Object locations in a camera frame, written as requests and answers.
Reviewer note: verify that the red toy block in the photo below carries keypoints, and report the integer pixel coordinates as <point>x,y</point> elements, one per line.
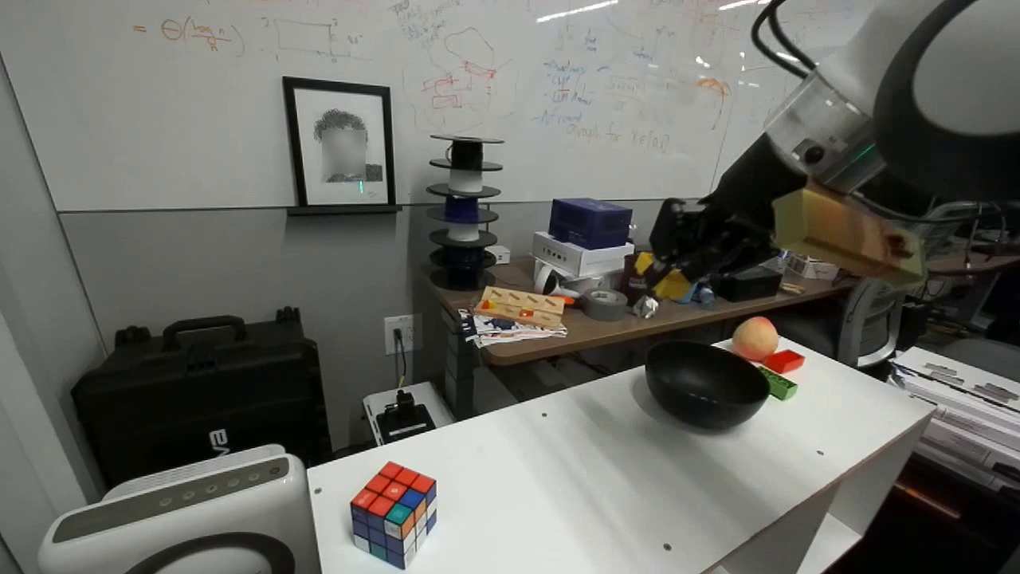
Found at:
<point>785,363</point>

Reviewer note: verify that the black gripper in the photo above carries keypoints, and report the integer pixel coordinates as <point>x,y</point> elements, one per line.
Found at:
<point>730,229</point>

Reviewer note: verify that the stack of filament spools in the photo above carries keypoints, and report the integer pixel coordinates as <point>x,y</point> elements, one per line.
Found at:
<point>464,244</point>

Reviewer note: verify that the peach fruit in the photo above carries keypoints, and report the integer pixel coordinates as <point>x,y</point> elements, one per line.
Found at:
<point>758,340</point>

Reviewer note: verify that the multicoloured puzzle cube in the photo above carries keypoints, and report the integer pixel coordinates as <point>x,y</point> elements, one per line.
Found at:
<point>394,516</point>

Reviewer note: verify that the wall power outlet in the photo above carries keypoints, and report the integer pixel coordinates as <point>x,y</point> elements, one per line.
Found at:
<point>398,333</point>

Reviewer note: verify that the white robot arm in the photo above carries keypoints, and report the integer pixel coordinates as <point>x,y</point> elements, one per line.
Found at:
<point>907,125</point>

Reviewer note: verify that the black hard case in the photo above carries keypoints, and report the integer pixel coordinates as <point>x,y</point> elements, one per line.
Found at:
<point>202,388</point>

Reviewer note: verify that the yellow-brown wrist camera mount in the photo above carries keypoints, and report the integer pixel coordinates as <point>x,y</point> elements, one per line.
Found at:
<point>832,229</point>

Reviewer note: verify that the framed portrait picture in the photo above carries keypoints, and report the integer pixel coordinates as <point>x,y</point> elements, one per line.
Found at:
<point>338,144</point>

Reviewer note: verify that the grey office chair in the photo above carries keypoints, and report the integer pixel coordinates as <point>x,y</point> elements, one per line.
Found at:
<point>886,320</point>

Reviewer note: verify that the black bowl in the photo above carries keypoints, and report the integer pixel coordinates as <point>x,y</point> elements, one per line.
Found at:
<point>707,388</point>

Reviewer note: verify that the grey duct tape roll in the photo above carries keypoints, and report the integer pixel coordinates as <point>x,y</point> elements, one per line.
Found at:
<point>607,305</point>

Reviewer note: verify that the purple box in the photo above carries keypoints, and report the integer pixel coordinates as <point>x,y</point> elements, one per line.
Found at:
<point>589,222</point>

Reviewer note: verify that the wooden desk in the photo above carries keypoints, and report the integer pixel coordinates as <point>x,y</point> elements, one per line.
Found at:
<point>584,333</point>

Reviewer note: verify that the colourful wooden puzzle board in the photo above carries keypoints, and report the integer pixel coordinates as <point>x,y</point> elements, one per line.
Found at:
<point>522,307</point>

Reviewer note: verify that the white air purifier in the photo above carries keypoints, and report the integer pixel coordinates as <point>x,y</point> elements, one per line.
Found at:
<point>229,516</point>

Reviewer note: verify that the yellow toy block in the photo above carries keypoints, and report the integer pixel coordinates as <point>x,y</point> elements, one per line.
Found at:
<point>662,279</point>

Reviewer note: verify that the white cardboard box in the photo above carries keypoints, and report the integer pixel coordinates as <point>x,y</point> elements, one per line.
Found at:
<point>573,260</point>

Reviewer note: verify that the green toy block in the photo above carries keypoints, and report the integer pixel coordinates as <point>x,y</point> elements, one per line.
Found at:
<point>780,388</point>

